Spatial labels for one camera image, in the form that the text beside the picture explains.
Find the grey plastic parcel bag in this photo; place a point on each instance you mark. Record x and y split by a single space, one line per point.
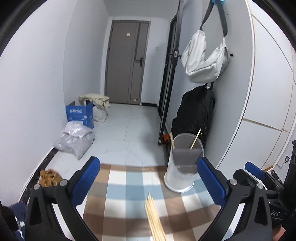
73 145

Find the beige cloth on bag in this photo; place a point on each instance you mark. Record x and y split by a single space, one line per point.
100 101

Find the blue cardboard box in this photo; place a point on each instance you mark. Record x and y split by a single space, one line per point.
83 113

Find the white sack bag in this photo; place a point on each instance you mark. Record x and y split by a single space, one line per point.
99 114

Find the wooden chopstick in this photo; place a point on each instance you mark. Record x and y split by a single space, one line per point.
194 141
172 140

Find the white sling bag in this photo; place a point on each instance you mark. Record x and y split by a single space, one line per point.
199 68

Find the white cabinet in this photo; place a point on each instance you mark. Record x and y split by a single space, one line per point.
269 116

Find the white plastic parcel bag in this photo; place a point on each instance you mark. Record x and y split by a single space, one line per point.
76 129

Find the black hanging backpack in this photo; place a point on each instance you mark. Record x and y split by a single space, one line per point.
195 113

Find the white mesh utensil holder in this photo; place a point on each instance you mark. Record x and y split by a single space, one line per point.
182 166

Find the grey brown door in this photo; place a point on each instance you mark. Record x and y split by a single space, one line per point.
125 61

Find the brown slippers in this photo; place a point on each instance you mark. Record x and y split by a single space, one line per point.
49 178

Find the plaid checkered mat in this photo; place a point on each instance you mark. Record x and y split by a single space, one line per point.
131 203

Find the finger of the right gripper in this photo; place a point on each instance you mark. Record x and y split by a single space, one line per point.
254 168

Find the black metal door frame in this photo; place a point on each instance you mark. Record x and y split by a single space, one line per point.
172 57

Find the orange black toy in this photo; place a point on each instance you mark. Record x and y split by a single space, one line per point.
165 139

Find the wooden chopsticks bundle on mat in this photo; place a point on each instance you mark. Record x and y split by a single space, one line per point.
155 225

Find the wall socket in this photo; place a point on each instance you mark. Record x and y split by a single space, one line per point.
287 158

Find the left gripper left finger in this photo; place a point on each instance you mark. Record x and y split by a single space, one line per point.
41 221

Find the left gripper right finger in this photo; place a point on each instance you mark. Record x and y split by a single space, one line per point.
255 221

